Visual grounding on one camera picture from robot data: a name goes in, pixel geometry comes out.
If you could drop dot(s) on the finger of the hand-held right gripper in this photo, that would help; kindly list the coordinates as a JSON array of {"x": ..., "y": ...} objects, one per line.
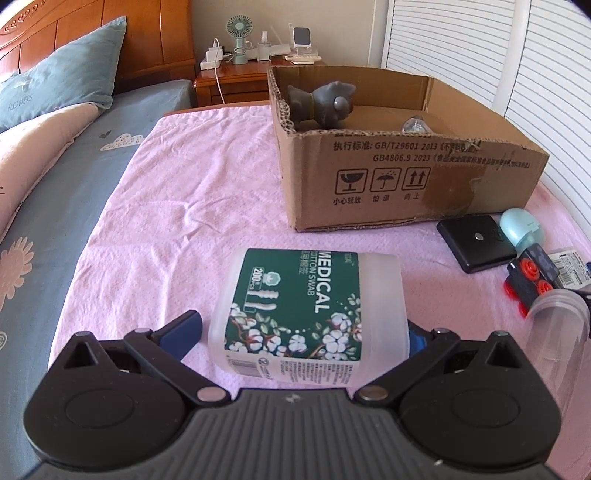
[{"x": 586, "y": 277}]

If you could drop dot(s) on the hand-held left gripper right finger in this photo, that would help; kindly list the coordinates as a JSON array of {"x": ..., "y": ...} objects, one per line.
[{"x": 419, "y": 341}]

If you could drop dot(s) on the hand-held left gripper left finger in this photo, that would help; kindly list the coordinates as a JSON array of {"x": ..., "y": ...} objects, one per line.
[{"x": 182, "y": 333}]

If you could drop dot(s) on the green label cotton swab box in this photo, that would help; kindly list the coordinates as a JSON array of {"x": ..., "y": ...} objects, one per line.
[{"x": 295, "y": 314}]

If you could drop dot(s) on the cardboard box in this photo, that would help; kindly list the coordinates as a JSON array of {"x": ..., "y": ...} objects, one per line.
[{"x": 415, "y": 184}]

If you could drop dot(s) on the clear plastic item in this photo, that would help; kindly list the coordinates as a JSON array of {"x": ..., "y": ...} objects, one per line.
[{"x": 415, "y": 125}]

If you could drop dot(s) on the grey toy animal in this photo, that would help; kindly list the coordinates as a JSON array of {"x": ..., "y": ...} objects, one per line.
[{"x": 323, "y": 104}]

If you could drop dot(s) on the clear case with white label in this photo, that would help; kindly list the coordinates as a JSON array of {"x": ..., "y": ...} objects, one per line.
[{"x": 570, "y": 267}]

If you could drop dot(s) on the black toy car red wheels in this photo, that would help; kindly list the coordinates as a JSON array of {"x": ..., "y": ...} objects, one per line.
[{"x": 531, "y": 272}]

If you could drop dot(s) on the clear plastic jar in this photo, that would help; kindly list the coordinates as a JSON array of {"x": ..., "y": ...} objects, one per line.
[{"x": 561, "y": 332}]

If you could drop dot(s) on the light blue round case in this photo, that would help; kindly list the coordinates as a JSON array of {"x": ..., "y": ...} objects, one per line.
[{"x": 521, "y": 226}]

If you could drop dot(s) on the flat black box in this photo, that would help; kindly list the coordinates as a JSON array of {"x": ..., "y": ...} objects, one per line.
[{"x": 475, "y": 242}]

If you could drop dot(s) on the pink cloth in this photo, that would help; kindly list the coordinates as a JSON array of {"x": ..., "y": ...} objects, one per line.
[{"x": 184, "y": 207}]

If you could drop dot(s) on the grey-blue bed sheet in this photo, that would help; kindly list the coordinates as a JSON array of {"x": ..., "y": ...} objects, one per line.
[{"x": 55, "y": 221}]

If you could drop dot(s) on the white louvred closet doors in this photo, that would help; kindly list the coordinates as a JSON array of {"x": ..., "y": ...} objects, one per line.
[{"x": 531, "y": 69}]

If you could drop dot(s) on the pink pillow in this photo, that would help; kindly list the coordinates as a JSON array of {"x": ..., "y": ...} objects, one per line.
[{"x": 37, "y": 152}]

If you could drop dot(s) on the wooden nightstand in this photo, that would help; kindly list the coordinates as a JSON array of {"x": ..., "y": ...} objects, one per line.
[{"x": 244, "y": 85}]

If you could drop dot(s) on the white power strip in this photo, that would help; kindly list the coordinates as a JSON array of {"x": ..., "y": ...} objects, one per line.
[{"x": 213, "y": 63}]

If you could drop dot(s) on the blue pillow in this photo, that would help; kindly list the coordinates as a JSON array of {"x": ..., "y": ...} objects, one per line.
[{"x": 64, "y": 78}]

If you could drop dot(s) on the white charger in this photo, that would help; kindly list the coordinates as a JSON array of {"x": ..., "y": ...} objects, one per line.
[{"x": 214, "y": 51}]

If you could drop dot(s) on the wooden headboard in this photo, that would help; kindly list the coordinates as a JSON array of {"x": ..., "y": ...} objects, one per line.
[{"x": 152, "y": 41}]

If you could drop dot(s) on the small clear spray bottle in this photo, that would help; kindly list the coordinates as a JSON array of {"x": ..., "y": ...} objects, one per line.
[{"x": 264, "y": 48}]

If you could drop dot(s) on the small white box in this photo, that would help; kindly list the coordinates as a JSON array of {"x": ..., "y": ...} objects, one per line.
[{"x": 280, "y": 50}]

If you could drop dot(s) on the white remote control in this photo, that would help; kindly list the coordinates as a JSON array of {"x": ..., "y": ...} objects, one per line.
[{"x": 302, "y": 57}]

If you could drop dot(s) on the small green desk fan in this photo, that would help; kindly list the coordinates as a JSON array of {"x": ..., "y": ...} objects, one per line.
[{"x": 238, "y": 32}]

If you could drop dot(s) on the white device on stand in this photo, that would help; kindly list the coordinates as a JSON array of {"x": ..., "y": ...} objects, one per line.
[{"x": 301, "y": 39}]

